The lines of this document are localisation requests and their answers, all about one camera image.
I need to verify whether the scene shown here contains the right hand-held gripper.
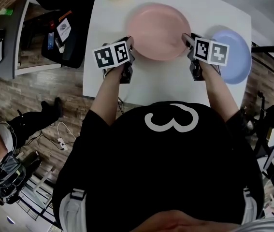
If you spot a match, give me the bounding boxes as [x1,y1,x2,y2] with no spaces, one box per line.
[182,32,230,82]

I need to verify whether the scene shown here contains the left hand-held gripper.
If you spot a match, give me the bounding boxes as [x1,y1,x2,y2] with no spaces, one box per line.
[92,36,135,84]

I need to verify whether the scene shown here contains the pink big plate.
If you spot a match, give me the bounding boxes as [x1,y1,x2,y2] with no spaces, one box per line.
[126,3,192,61]

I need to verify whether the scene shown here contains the blue big plate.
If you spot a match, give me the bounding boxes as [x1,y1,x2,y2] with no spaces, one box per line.
[210,29,252,85]

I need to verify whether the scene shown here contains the person's left forearm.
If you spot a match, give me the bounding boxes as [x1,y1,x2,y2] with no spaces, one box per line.
[90,65,125,127]

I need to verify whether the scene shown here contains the person's right forearm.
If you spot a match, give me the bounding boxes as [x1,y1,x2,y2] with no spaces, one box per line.
[201,61,239,123]

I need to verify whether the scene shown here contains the white printed booklet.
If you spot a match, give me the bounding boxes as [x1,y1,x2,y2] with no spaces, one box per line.
[56,18,72,43]

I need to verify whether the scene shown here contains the orange pen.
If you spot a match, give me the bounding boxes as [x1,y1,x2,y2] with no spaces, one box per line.
[58,10,72,23]

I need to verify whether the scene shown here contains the smartphone with blue screen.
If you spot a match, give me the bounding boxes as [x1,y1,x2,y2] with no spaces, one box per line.
[47,32,55,50]

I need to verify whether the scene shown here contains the grey desk with white legs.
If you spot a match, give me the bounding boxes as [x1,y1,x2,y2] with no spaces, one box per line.
[0,0,62,81]

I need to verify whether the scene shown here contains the white power strip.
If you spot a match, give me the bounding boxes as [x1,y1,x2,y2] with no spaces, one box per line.
[58,137,69,151]

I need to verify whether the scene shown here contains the person's black printed shirt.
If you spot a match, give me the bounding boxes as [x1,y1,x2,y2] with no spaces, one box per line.
[52,100,265,232]

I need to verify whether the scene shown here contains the white metal rack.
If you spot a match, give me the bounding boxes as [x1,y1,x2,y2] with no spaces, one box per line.
[13,164,62,229]

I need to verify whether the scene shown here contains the black equipment pile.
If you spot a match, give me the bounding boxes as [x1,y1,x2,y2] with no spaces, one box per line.
[0,151,42,205]

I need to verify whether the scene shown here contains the white power cable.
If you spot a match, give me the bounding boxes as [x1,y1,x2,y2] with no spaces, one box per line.
[56,121,77,141]

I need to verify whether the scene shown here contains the black floor cable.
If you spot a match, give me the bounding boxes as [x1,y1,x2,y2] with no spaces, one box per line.
[15,129,62,149]

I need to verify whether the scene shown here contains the white shoulder strap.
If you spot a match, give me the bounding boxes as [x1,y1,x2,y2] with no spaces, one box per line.
[58,188,87,232]
[242,187,259,227]

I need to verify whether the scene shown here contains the head-worn camera rig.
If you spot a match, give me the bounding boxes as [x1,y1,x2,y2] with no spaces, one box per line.
[233,215,274,232]

